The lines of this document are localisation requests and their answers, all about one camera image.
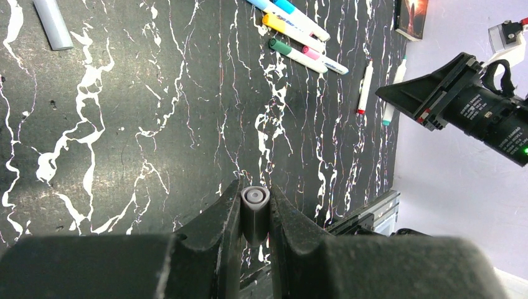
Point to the grey pen cap on table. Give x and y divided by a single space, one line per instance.
53 24

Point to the dark paperback book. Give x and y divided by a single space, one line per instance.
409 18

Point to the red white marker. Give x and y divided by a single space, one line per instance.
366 83

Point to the yellow capped marker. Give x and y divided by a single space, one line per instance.
272 21

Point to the light blue capped marker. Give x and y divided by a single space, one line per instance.
305 21

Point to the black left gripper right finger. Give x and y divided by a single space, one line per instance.
308 262

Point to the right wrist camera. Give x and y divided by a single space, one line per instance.
508 42

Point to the pink capped marker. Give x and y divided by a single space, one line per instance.
329 63

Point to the aluminium frame rail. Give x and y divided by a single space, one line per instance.
378 217

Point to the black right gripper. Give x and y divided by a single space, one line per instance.
457 94

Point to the grey pen cap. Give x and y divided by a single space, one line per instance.
255 214
53 24

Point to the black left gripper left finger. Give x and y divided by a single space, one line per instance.
199 260

